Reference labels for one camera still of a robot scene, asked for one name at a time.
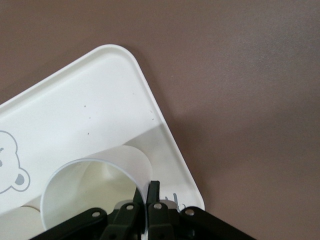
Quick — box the white bear print tray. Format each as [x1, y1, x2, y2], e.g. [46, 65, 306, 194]
[0, 44, 206, 240]

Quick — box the white plastic cup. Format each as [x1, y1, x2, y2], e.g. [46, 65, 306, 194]
[39, 145, 154, 240]

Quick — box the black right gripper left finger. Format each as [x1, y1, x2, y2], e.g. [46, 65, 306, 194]
[28, 186, 143, 240]

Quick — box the brown table mat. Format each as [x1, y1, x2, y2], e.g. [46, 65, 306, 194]
[0, 0, 320, 240]

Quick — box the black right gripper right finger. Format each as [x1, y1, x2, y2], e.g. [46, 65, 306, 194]
[146, 180, 259, 240]

